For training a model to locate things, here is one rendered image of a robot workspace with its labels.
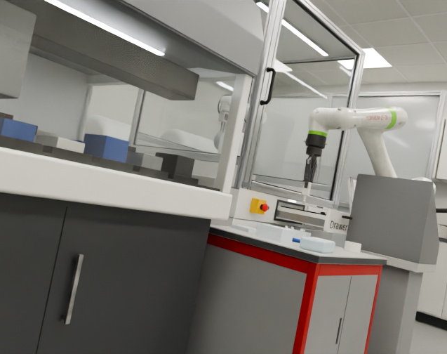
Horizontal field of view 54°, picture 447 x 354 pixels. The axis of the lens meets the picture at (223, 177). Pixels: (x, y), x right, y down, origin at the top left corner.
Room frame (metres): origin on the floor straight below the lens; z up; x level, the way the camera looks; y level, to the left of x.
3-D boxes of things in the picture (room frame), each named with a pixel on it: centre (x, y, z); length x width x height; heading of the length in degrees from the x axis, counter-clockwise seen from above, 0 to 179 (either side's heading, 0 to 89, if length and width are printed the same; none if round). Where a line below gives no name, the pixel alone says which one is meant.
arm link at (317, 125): (2.11, -0.42, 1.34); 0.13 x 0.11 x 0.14; 37
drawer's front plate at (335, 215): (2.21, -0.63, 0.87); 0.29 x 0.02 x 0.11; 138
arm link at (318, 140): (2.11, -0.41, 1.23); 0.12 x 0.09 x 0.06; 63
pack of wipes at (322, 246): (1.63, -0.39, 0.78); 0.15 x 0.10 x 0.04; 151
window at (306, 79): (2.46, -0.41, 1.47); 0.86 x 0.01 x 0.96; 138
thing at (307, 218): (2.35, -0.47, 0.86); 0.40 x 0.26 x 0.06; 48
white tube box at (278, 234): (1.77, -0.25, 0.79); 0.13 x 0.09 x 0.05; 48
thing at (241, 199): (2.76, -0.07, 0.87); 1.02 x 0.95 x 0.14; 138
